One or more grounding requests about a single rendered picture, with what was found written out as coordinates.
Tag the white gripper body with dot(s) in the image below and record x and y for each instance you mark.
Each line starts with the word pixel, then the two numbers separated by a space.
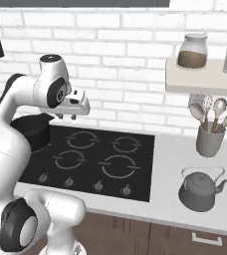
pixel 65 109

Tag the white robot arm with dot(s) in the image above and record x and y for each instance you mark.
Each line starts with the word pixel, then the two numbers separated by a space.
pixel 6 156

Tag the grey kettle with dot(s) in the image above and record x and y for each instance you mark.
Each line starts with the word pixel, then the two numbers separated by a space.
pixel 198 194

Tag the black cooking pot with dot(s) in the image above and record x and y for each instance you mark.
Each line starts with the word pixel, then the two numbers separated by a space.
pixel 36 132

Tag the black hob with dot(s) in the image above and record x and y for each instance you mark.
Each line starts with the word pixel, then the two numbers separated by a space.
pixel 95 159

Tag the dark hob knob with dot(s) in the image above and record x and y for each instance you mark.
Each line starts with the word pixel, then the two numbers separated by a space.
pixel 43 178
pixel 68 181
pixel 125 190
pixel 98 186

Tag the dark grey extractor hood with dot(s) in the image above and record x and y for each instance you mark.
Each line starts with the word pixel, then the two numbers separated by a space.
pixel 75 3

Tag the brown cupboard door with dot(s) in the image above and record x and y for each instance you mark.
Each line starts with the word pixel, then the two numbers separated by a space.
pixel 118 235

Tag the glass jar with brown contents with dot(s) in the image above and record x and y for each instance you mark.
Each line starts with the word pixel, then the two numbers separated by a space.
pixel 192 53

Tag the grey utensil pot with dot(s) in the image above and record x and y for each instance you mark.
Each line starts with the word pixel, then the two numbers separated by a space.
pixel 210 142

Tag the slotted wooden spoon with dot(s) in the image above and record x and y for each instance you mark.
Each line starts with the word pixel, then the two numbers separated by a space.
pixel 219 107

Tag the brown drawer front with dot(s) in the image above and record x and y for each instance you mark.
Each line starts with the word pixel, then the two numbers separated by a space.
pixel 185 244

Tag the beige wall shelf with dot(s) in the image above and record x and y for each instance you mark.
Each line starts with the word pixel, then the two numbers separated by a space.
pixel 201 81

